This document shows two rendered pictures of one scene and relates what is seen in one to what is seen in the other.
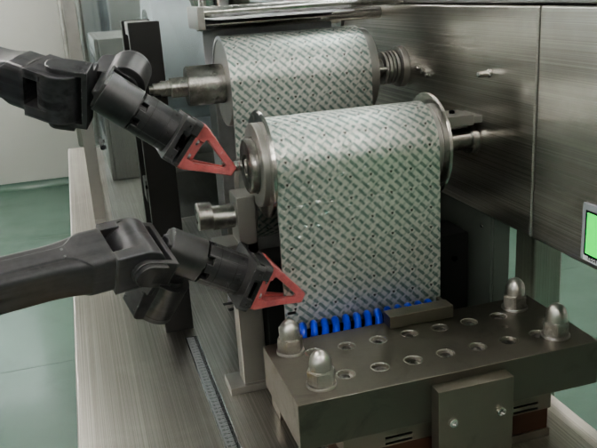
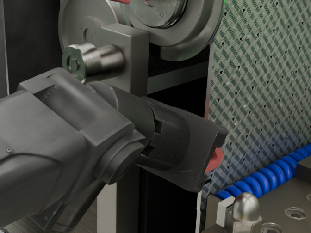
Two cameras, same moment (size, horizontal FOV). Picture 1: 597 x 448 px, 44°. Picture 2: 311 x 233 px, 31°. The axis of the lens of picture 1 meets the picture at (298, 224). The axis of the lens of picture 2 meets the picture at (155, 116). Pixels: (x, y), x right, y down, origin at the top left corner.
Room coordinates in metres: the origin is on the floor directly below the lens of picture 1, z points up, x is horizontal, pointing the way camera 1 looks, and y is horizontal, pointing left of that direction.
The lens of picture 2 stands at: (0.51, 0.33, 1.35)
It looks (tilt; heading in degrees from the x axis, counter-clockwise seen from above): 23 degrees down; 330
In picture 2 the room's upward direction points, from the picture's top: 2 degrees clockwise
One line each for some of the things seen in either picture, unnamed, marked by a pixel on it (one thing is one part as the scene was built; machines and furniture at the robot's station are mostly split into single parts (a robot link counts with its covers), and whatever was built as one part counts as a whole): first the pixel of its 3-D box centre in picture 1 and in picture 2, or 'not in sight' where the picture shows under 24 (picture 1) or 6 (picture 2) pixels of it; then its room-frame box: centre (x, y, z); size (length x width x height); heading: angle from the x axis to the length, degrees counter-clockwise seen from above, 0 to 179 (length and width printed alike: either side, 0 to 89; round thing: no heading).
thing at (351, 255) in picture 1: (362, 260); (269, 107); (0.97, -0.09, 1.11); 0.23 x 0.01 x 0.18; 106
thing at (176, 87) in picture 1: (168, 88); not in sight; (1.21, 0.20, 1.33); 0.06 x 0.03 x 0.03; 106
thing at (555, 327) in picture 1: (556, 319); not in sight; (0.87, -0.32, 1.05); 0.04 x 0.04 x 0.04
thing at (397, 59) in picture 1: (383, 68); not in sight; (1.31, -0.16, 1.33); 0.07 x 0.07 x 0.07; 16
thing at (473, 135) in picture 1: (451, 140); not in sight; (1.07, -0.23, 1.25); 0.07 x 0.04 x 0.04; 106
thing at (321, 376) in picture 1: (320, 367); not in sight; (0.78, -0.02, 1.05); 0.04 x 0.04 x 0.04
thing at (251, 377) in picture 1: (237, 293); (109, 164); (1.02, 0.10, 1.05); 0.06 x 0.05 x 0.31; 106
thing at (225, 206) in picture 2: not in sight; (228, 211); (0.89, 0.02, 1.04); 0.02 x 0.01 x 0.02; 106
